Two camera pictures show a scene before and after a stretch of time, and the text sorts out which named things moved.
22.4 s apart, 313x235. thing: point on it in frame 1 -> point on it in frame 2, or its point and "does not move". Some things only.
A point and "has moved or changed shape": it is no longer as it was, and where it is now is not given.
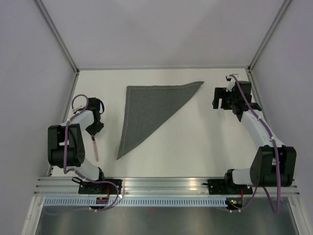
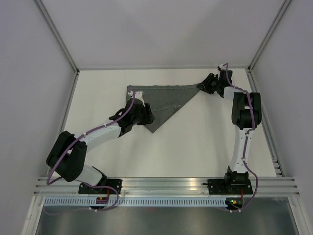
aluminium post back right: (277, 19) does not move
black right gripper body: (227, 97) -> (211, 83)
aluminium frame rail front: (149, 186) does not move
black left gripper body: (95, 128) -> (144, 118)
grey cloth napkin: (146, 107) has moved or changed shape
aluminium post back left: (56, 35) does not move
